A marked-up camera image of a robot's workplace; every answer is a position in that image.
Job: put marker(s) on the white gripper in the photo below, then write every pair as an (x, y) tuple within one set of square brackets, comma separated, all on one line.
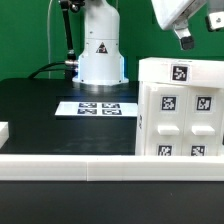
[(169, 11)]

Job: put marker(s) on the white cabinet top block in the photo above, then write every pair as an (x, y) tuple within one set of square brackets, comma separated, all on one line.
[(201, 73)]

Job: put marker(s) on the white cabinet body box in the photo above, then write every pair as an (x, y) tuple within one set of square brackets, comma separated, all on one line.
[(141, 130)]

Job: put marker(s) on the white cabinet door panel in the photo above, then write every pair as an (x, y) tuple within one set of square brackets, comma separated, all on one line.
[(203, 122), (165, 120)]

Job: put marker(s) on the white tag base sheet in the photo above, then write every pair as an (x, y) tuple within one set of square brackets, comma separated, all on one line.
[(96, 109)]

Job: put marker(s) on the white U-shaped fence frame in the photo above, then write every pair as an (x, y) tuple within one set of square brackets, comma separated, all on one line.
[(110, 168)]

